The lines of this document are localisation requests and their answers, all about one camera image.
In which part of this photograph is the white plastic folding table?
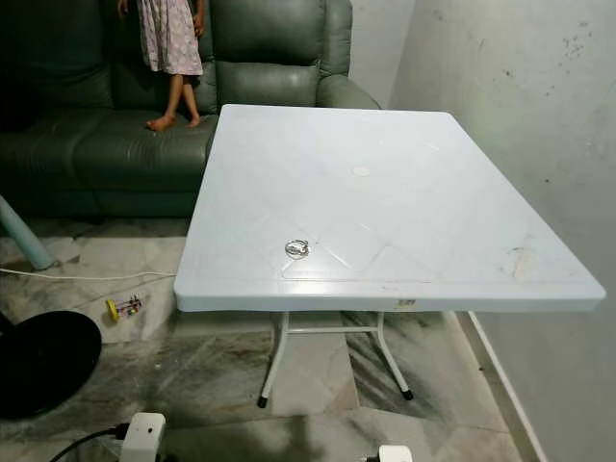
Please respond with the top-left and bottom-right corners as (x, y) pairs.
(173, 103), (607, 408)

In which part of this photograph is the black round stand base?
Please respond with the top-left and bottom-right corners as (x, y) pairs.
(0, 309), (103, 422)

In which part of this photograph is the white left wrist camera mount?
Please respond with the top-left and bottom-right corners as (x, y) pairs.
(119, 412), (167, 462)

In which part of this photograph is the silver key bunch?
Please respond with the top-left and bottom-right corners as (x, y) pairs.
(284, 239), (312, 261)

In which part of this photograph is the child in floral dress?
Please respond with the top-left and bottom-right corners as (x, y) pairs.
(116, 0), (206, 133)

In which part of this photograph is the white wall conduit strip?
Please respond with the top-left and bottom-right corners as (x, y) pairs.
(466, 310), (546, 462)

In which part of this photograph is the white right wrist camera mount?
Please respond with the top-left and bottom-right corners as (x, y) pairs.
(376, 444), (414, 462)

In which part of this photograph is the teal pole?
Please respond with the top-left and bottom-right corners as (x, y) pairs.
(0, 196), (57, 271)

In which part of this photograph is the green leather sofa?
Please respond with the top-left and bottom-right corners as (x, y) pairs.
(0, 0), (382, 218)

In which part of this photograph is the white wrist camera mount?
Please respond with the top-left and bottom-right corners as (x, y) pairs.
(376, 444), (414, 462)
(119, 412), (167, 462)

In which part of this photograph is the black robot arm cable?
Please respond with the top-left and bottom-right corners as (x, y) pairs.
(47, 425), (127, 462)

